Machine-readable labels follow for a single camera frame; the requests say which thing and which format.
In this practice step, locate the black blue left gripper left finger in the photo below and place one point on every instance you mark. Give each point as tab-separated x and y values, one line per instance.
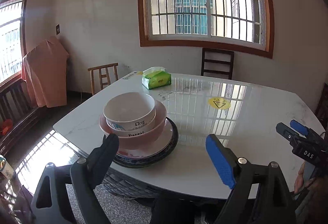
50	203

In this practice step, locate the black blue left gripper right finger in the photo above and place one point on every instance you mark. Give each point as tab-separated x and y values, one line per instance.
259	194

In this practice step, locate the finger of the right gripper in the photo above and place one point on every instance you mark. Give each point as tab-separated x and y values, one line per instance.
301	129
285	131

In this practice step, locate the dark rimmed plate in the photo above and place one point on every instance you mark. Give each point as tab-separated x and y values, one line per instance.
145	162

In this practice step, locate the pink bowl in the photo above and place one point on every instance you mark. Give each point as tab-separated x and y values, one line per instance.
143	140

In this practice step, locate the white bowl with blue cartoon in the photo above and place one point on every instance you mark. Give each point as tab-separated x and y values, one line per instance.
130	111

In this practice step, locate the white plate with pink flowers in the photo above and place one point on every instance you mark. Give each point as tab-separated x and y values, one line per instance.
151	149

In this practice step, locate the white rabbit print bowl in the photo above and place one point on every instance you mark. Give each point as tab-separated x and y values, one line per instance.
135	132

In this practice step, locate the person's right hand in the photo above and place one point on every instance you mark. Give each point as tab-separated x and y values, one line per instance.
313	184

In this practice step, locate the yellow warning sticker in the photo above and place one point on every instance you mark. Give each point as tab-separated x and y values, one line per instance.
219	103

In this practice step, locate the dark wooden bench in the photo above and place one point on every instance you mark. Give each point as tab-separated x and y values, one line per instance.
18	114

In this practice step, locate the dark wooden chair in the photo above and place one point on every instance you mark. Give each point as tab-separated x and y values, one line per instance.
217	63

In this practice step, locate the light wooden chair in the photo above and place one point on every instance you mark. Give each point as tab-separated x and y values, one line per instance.
103	75

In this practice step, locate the orange cloth covered object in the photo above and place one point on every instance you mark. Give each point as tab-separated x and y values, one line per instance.
44	71

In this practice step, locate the green tissue pack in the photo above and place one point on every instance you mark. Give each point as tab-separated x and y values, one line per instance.
155	77

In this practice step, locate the wooden framed barred window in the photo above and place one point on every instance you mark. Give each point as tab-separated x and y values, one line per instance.
236	25

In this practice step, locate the side window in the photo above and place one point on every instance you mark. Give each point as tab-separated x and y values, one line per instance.
13	43

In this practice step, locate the black wall switch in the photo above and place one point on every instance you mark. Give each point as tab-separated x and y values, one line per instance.
57	29

